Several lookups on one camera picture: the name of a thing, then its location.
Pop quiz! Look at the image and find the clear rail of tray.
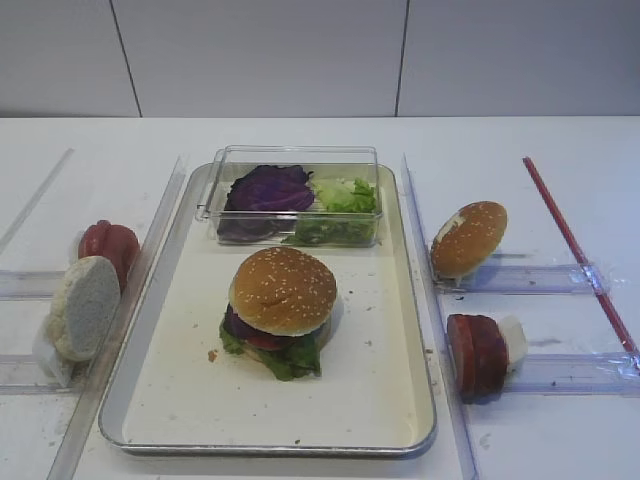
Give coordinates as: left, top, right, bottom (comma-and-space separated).
47, 157, 187, 480
401, 154, 479, 479

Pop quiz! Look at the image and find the clear track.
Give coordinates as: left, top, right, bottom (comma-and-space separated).
434, 264, 610, 295
0, 270, 65, 301
0, 354, 85, 395
503, 352, 639, 397

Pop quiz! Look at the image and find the stack of tomato slices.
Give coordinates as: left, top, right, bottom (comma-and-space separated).
77, 220, 140, 292

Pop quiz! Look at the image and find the metal baking tray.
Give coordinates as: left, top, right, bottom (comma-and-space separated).
99, 166, 437, 457

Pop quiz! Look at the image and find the pale bun halves left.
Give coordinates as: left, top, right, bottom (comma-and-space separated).
45, 256, 120, 362

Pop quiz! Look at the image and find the green lettuce leaf on burger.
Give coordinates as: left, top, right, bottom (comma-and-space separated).
219, 323, 322, 381

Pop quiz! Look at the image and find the tomato slice on burger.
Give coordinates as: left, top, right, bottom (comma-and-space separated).
245, 335, 296, 351

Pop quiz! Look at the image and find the clear track left upper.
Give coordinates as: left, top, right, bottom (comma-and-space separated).
0, 270, 65, 301

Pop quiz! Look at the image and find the sesame top bun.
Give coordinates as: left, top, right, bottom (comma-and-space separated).
229, 247, 337, 337

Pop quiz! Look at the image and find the clear far left rail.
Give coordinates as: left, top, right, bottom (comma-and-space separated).
0, 148, 75, 253

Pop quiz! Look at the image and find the clear plastic container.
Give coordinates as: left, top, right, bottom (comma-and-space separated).
195, 145, 382, 247

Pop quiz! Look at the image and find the clear rail right of tray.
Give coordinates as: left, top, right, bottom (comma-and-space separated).
401, 154, 479, 479

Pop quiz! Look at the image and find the clear track right lower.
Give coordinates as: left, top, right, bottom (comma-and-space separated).
503, 352, 639, 397

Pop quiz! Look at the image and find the sesame bun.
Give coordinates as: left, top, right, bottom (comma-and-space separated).
229, 247, 337, 337
430, 201, 508, 280

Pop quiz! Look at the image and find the clear track left lower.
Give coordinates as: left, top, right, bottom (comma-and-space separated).
0, 354, 85, 395

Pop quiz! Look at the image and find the red plastic rail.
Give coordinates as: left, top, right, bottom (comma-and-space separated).
522, 157, 639, 356

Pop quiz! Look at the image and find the green lettuce in container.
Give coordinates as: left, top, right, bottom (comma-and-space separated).
282, 178, 377, 247

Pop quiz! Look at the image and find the white pusher block left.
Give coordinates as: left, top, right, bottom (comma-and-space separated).
32, 330, 74, 387

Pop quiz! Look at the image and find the clear rail left of tray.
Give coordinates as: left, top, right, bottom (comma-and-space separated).
47, 157, 187, 480

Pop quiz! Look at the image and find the purple cabbage in container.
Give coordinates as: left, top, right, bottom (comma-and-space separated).
217, 165, 315, 243

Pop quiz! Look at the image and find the stack of meat patties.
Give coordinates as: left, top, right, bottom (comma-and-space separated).
447, 314, 508, 402

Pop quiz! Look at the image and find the clear track right upper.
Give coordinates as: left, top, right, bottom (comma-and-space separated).
434, 264, 610, 295

